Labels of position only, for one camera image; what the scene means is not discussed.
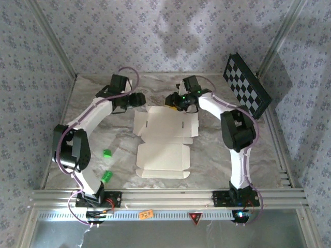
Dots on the lilac and white paper box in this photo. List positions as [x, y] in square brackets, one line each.
[163, 155]

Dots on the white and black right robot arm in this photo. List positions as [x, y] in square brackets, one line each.
[238, 129]

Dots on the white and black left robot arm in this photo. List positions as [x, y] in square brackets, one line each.
[82, 149]

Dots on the aluminium table side profile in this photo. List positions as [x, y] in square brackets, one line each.
[68, 103]
[287, 175]

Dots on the small green toy block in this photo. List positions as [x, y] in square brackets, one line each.
[107, 154]

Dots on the black and grey checkerboard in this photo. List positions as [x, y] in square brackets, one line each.
[245, 82]

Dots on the large green toy block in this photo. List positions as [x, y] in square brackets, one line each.
[107, 176]

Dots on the orange paper label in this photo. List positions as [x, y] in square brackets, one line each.
[146, 214]

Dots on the red triangle sticker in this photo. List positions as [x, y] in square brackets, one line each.
[195, 217]

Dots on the black controller board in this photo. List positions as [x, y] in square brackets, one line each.
[97, 215]

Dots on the black controller board lit LEDs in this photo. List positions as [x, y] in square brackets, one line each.
[241, 216]

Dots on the grey metal panel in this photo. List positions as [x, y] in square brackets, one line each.
[155, 235]

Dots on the white torn tape strip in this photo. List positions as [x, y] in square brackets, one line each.
[83, 239]

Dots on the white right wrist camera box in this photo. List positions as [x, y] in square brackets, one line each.
[181, 89]

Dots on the aluminium mounting rail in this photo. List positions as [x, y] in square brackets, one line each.
[168, 197]

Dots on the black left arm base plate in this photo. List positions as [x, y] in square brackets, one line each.
[116, 199]

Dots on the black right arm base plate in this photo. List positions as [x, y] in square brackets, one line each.
[219, 199]

